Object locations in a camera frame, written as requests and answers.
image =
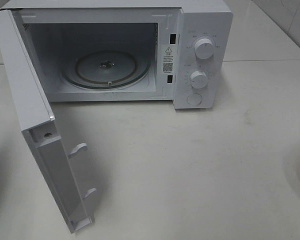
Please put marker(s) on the white microwave oven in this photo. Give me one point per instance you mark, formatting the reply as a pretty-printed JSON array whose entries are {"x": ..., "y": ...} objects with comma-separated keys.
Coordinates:
[{"x": 185, "y": 39}]

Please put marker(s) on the glass microwave turntable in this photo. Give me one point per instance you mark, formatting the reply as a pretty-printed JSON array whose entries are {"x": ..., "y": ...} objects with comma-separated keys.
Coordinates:
[{"x": 106, "y": 69}]

